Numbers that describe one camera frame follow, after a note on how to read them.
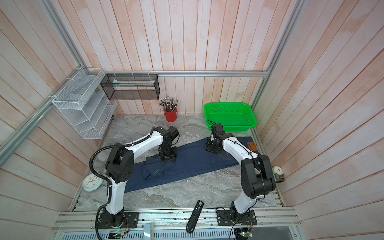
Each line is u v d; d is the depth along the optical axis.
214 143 0.70
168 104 1.04
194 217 0.73
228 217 0.73
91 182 0.84
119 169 0.52
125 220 0.72
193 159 0.95
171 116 1.19
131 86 1.04
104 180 0.86
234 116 1.18
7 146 0.51
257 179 0.46
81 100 0.70
